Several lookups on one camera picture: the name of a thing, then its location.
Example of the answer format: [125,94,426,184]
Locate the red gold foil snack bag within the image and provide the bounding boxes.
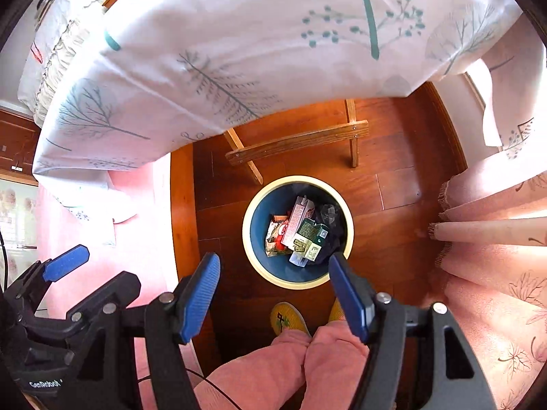
[264,216,292,257]

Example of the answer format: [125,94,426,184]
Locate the olive green tea box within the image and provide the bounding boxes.
[294,218,328,247]

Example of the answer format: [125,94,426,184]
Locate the black gold wrapper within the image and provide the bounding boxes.
[315,204,345,262]

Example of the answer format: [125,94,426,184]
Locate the red white milk carton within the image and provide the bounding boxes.
[282,196,315,250]

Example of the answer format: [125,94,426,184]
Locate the blue cream trash bin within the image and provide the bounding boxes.
[242,176,354,290]

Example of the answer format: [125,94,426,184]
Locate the pink bed cover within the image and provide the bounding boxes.
[36,146,200,318]

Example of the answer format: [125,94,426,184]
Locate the right yellow slipper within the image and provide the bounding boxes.
[328,299,345,322]

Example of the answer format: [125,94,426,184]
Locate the yellow slipper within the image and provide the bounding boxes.
[328,299,345,322]
[270,302,310,336]

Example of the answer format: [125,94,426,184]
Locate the pink trousers legs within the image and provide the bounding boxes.
[195,319,369,410]

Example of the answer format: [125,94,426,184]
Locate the left yellow slipper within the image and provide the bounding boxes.
[270,302,310,336]

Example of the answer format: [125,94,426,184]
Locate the tree print tablecloth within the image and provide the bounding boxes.
[32,0,521,221]

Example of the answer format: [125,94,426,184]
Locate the white lace covered furniture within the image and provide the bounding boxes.
[18,0,104,127]

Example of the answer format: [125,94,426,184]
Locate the wooden table frame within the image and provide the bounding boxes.
[224,99,369,185]

